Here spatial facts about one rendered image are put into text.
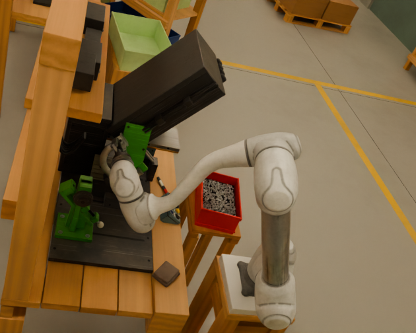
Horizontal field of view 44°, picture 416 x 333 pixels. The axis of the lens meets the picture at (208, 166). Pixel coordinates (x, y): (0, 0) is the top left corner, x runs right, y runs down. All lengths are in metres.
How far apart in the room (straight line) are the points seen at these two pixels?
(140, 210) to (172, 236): 0.44
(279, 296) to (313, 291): 1.82
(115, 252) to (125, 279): 0.13
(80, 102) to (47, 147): 0.35
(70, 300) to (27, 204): 0.53
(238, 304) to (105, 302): 0.56
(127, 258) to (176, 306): 0.29
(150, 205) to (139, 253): 0.35
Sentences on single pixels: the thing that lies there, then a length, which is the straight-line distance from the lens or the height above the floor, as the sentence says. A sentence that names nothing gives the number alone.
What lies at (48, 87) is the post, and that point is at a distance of 1.39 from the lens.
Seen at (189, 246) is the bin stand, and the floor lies 0.67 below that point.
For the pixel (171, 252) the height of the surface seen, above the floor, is 0.90.
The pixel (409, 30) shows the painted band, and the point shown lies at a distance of 9.68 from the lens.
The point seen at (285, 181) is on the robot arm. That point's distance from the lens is 1.60.
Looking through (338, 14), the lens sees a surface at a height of 0.27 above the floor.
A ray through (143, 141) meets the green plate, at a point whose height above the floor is 1.21.
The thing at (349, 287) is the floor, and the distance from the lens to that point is 4.03.
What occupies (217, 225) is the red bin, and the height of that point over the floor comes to 0.83.
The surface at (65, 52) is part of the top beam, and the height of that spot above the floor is 1.90.
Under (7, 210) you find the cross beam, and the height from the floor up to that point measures 1.23.
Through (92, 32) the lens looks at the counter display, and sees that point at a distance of 2.16.
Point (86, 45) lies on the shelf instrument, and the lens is 2.00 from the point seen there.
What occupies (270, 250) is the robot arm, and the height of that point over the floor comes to 1.33.
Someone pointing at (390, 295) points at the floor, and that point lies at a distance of 4.22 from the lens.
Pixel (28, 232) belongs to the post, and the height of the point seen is 1.24.
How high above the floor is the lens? 2.54
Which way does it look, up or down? 36 degrees down
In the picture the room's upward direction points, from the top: 24 degrees clockwise
